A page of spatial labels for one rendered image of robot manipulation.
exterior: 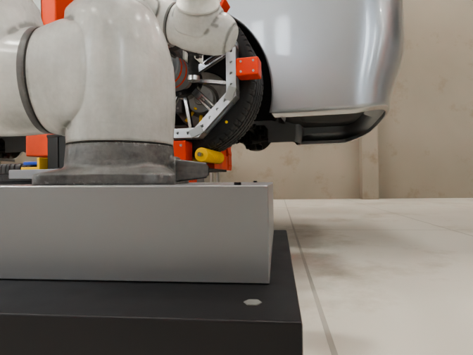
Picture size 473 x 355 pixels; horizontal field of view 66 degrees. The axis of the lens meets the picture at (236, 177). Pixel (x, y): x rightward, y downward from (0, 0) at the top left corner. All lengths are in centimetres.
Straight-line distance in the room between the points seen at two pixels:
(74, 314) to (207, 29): 71
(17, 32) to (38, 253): 30
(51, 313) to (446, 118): 815
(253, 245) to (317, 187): 721
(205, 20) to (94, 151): 50
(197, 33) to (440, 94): 762
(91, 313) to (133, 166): 22
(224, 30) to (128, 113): 46
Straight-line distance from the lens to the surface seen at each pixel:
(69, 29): 55
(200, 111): 203
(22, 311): 37
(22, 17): 62
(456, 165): 830
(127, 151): 50
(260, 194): 37
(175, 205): 39
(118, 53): 52
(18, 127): 60
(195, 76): 129
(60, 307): 36
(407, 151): 797
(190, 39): 94
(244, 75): 148
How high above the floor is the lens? 41
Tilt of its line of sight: level
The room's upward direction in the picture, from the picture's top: 1 degrees counter-clockwise
